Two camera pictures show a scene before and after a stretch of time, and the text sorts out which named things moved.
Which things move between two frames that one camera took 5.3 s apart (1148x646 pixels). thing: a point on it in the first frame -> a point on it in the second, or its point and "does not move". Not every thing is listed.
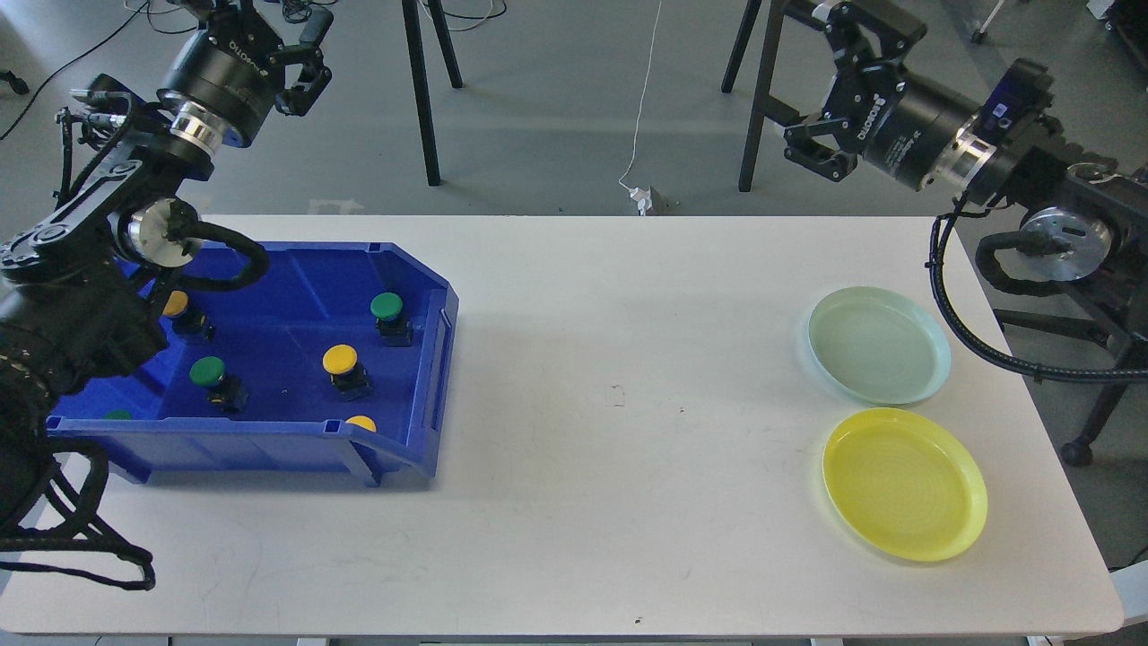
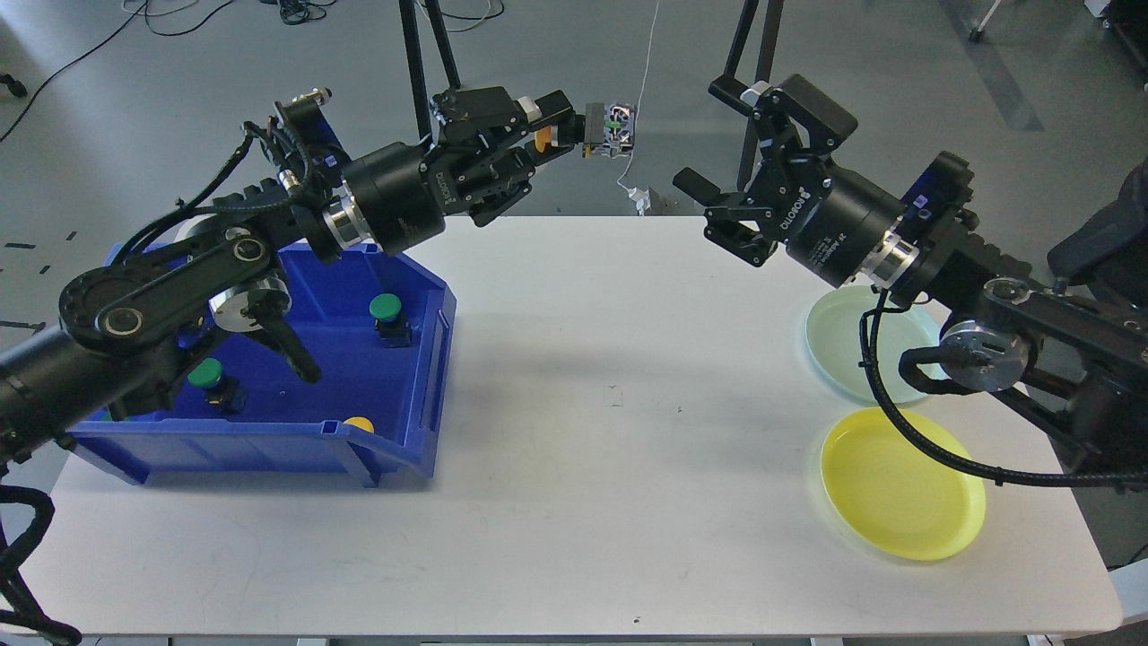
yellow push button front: [362, 421] does not move
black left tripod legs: [413, 26] does not move
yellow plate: [906, 484] does not move
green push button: [395, 329] does not move
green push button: [224, 389] does not move
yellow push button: [347, 375] -> [609, 130]
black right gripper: [902, 125] -> [833, 218]
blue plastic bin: [335, 362] does not move
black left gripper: [231, 67] -> [404, 194]
